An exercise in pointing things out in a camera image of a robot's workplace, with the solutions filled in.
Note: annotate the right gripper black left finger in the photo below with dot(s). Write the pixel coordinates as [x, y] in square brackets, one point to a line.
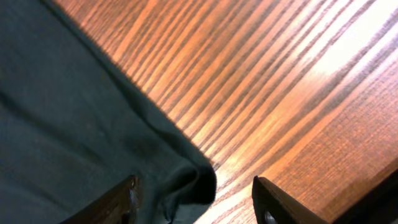
[117, 206]

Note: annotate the black t-shirt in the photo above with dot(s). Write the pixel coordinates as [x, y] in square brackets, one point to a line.
[73, 127]

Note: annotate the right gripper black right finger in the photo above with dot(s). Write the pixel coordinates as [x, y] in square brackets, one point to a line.
[273, 205]

